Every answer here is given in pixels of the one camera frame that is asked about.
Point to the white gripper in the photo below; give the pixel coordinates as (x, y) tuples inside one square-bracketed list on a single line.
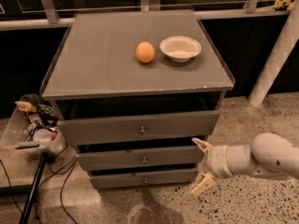
[(217, 161)]

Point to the grey top drawer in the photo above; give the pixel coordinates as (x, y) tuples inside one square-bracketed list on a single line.
[(138, 128)]

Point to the grey drawer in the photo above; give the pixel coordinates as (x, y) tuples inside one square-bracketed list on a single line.
[(138, 128), (145, 179), (134, 158)]

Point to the orange fruit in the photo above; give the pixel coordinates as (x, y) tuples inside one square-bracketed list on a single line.
[(145, 52)]

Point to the green snack bag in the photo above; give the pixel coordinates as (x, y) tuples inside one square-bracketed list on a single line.
[(48, 112)]

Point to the yellow clamp on rail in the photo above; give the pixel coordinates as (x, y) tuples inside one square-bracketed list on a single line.
[(282, 4)]

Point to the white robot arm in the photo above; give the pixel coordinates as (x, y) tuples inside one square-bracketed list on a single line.
[(268, 156)]

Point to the white diagonal pole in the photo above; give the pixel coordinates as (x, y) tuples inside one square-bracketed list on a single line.
[(286, 41)]

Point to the white paper bowl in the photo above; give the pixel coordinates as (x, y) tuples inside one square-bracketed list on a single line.
[(180, 49)]

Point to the grey drawer cabinet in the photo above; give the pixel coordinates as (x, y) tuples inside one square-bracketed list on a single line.
[(96, 74)]

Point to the white cup in bin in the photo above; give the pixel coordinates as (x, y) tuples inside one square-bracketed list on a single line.
[(42, 135)]

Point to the grey bottom drawer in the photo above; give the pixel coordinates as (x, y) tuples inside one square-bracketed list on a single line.
[(145, 179)]

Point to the black tripod leg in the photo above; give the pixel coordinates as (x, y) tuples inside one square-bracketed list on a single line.
[(33, 190)]

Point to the grey middle drawer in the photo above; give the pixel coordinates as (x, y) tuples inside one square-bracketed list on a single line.
[(134, 158)]

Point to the metal window rail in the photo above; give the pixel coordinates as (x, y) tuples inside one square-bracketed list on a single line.
[(36, 14)]

